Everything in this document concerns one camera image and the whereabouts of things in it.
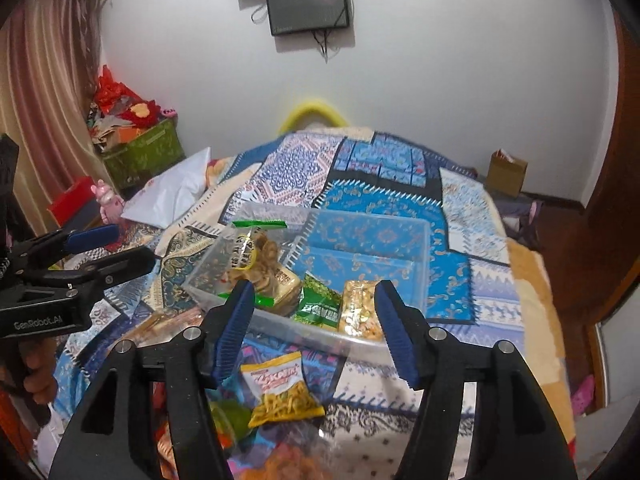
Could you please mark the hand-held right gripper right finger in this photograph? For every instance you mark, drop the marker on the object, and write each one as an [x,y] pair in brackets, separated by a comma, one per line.
[396,336]

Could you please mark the blue patchwork blanket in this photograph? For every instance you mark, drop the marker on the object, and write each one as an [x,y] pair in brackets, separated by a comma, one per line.
[400,200]

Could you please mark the red box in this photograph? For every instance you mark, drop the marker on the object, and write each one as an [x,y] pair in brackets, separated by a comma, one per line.
[70,202]

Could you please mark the pink slipper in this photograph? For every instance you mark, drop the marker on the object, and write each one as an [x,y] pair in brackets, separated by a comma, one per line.
[582,395]

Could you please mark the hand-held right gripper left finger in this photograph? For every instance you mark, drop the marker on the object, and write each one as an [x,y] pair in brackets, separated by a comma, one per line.
[231,334]

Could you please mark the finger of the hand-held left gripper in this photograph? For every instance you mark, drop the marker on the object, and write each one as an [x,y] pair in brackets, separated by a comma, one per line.
[125,262]
[95,238]

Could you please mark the wooden door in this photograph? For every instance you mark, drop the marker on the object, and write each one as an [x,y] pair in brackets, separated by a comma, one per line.
[607,185]

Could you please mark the green and yellow snack packet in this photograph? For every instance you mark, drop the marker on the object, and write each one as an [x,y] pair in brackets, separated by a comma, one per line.
[230,420]

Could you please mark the clear bag of brown snacks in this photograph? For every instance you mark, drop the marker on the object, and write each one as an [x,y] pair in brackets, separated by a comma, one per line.
[260,265]

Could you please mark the clear brown snack packet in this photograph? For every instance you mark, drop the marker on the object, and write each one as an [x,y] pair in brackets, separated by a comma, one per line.
[160,325]

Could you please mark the orange snack packet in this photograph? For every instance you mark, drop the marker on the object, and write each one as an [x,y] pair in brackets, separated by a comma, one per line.
[292,462]

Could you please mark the cardboard box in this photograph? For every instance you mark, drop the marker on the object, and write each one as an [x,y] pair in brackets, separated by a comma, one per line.
[506,172]

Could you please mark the person's left hand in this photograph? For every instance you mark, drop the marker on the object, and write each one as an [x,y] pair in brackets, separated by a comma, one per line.
[39,372]

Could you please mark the black wall speaker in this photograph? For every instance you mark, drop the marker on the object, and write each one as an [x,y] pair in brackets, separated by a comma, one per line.
[307,5]

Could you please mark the beige fleece blanket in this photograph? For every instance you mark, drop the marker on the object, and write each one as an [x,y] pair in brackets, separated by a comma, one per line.
[542,320]

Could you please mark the clear plastic container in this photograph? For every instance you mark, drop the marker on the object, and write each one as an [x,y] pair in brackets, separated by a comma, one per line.
[350,250]

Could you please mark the white pillow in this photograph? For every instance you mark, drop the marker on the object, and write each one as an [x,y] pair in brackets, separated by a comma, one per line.
[167,192]

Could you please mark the dark clothes pile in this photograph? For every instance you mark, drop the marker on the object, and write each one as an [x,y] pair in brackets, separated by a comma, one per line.
[522,220]

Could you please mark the striped beige curtain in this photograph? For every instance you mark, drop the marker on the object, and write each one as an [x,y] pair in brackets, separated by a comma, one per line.
[45,85]

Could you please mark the golden snack packet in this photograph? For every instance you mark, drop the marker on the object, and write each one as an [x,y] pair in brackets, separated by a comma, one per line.
[357,310]

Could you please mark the pink plush toy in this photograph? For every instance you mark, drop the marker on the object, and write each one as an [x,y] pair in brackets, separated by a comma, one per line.
[109,202]

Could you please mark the green storage basket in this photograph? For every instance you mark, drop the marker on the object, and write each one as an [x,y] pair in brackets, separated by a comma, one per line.
[145,152]

